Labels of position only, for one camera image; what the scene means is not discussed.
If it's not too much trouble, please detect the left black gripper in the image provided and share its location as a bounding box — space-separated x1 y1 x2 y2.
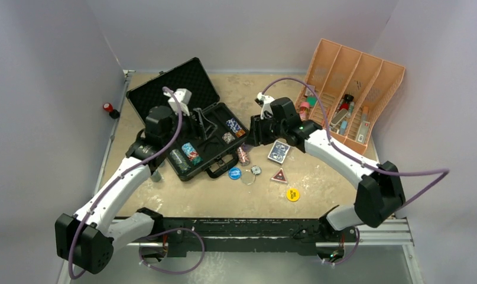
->
163 106 216 147

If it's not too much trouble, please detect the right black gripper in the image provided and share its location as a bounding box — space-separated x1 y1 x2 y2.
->
245 114 287 148

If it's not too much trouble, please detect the red white chip stack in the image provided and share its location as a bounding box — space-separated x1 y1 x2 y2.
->
236 146 250 166

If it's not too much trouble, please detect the small white chip pile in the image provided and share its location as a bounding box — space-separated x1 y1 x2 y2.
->
251 166 262 176

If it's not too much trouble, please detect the teal chip stack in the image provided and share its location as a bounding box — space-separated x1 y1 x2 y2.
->
150 170 163 183

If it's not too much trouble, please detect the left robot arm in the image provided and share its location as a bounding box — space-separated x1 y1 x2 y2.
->
55 105 183 280

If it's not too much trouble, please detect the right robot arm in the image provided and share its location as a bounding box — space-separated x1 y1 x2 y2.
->
246 93 405 241

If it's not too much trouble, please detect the black poker set case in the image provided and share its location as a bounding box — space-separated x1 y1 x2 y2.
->
126 57 249 181

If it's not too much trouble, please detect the orange chip stack in case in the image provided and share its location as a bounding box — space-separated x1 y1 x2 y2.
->
235 129 246 137

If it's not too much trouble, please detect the light blue red chip stack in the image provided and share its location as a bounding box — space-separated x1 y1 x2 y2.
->
181 142 203 166

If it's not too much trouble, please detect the blue playing card deck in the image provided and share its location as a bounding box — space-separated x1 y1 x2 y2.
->
267 140 291 164

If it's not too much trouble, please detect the blue white chip stack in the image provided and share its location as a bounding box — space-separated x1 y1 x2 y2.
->
226 118 242 134

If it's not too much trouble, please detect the grey chip stack in case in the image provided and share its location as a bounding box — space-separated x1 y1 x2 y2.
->
222 132 236 144

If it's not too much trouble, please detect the green chip stack in case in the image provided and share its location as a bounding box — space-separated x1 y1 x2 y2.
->
170 149 191 173

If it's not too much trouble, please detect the red triangular button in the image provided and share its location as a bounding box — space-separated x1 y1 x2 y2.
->
270 168 288 184

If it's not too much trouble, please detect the clear round disc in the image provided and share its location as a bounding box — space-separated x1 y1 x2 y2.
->
240 170 256 185

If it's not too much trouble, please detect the pink cup in organizer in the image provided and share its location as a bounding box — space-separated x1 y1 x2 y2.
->
298 101 311 121

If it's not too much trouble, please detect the blue round dealer button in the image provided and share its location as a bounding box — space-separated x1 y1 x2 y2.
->
228 167 242 180

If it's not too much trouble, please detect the yellow round button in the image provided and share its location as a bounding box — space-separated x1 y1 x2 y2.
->
285 188 300 202

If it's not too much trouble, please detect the red emergency stop button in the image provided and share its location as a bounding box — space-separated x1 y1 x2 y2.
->
103 103 120 120

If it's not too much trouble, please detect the red black item in organizer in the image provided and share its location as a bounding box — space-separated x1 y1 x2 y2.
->
336 94 354 113

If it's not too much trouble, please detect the peach plastic desk organizer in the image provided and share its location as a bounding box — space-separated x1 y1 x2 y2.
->
295 39 405 154

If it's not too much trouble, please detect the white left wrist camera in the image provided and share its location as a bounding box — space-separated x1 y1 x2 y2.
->
167 88 192 116

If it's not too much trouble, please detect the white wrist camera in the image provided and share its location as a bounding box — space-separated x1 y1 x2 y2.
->
255 92 275 120
167 88 192 116

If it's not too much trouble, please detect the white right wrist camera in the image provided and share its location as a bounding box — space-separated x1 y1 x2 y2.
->
255 92 275 120

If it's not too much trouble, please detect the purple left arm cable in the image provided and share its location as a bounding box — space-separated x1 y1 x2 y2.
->
67 86 183 280

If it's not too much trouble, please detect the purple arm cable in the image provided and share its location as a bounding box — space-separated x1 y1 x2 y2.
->
67 86 183 280
261 77 450 212

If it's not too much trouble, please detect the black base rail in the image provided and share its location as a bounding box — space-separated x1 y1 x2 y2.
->
105 217 413 260

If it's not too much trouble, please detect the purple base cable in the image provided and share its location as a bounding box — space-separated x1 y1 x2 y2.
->
138 228 206 275

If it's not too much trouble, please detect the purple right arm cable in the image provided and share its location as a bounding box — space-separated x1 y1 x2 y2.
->
261 77 450 212

